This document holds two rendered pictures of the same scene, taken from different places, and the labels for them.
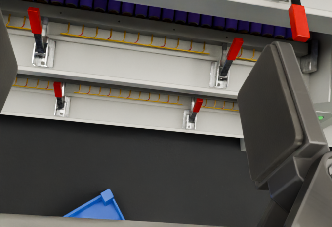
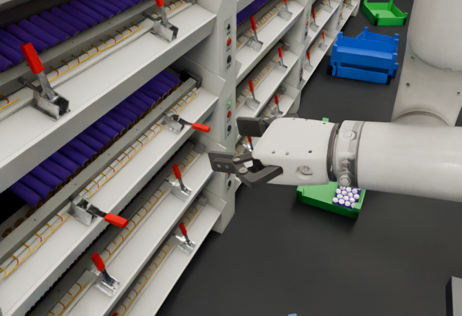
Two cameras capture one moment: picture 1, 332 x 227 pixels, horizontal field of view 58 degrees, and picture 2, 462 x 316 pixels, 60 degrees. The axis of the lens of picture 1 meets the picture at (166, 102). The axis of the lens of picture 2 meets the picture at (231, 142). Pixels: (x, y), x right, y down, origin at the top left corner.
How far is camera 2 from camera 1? 52 cm
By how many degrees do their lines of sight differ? 39
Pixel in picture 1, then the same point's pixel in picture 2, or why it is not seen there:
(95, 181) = not seen: outside the picture
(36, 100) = not seen: outside the picture
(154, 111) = (167, 267)
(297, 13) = (196, 126)
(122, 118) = (159, 293)
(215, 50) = (163, 187)
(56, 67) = (121, 283)
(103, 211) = not seen: outside the picture
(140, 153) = (189, 306)
